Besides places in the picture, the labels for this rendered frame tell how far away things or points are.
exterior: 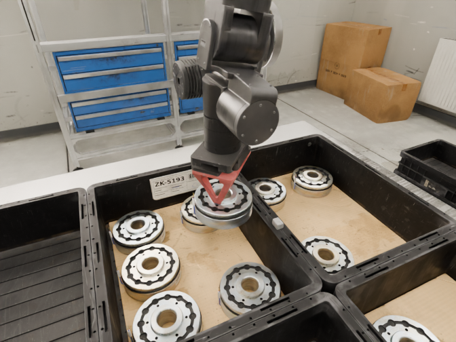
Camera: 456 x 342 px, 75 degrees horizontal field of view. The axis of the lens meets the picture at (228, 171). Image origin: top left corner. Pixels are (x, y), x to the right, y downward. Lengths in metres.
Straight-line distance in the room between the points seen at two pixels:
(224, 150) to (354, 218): 0.41
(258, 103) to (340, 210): 0.47
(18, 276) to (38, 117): 2.74
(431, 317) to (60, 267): 0.66
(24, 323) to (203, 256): 0.31
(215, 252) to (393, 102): 3.04
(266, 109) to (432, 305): 0.46
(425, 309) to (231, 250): 0.35
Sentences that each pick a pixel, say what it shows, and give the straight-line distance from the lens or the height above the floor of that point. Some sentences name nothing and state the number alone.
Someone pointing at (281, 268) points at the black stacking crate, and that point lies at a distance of 0.54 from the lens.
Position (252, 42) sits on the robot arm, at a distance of 0.40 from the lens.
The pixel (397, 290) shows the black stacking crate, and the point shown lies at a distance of 0.61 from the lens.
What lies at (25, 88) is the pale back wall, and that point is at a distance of 3.28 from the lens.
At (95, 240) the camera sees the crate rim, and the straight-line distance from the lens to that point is 0.55.
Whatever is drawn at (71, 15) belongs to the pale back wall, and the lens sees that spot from 3.14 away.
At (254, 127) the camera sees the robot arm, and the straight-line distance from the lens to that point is 0.35.
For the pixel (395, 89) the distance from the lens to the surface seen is 3.43.
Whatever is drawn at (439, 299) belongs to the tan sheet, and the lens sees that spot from 0.67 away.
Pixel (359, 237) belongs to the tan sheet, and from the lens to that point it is 0.71.
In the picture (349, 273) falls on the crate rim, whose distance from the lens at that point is 0.50.
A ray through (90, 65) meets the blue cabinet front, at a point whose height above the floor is 0.78.
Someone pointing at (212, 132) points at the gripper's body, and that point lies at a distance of 0.43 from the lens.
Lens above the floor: 1.30
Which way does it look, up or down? 34 degrees down
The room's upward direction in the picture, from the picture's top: straight up
